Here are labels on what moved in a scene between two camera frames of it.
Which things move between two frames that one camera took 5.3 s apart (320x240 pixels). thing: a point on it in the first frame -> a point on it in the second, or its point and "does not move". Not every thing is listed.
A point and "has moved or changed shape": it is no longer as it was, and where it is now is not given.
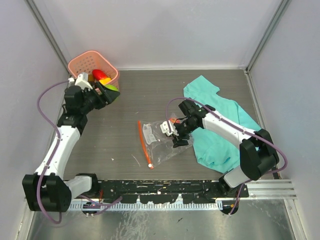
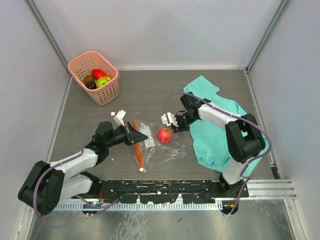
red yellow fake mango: [98, 74] does not move
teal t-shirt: [213, 151] does not move
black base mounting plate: [166, 191] does not move
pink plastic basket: [93, 60] does not move
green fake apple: [111, 87] -> [100, 81]
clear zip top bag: [157, 146] has moved or changed shape
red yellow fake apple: [173, 120] -> [164, 135]
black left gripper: [108, 95] -> [132, 136]
